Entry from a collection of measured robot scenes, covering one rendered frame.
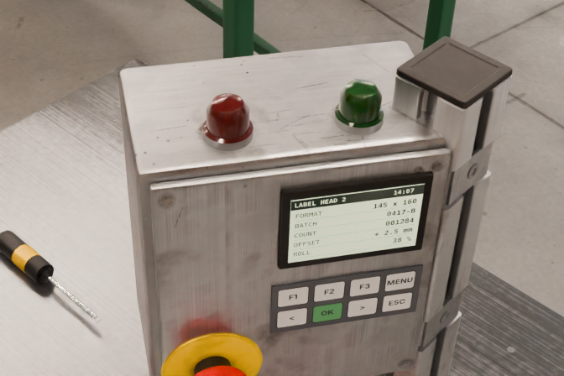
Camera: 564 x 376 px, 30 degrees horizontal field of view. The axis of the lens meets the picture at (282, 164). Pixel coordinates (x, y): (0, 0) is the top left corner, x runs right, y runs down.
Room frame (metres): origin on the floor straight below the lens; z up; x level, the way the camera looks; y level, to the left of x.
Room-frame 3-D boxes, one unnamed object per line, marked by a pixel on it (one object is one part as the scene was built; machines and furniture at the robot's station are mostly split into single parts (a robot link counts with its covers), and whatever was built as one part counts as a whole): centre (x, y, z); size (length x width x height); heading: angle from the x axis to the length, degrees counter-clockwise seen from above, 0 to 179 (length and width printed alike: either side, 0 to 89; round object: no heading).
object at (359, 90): (0.44, -0.04, 1.49); 0.03 x 0.03 x 0.02
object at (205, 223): (0.45, 0.00, 1.38); 0.17 x 0.10 x 0.19; 104
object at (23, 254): (0.91, 0.29, 0.84); 0.20 x 0.03 x 0.03; 48
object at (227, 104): (0.42, 0.03, 1.49); 0.03 x 0.03 x 0.02
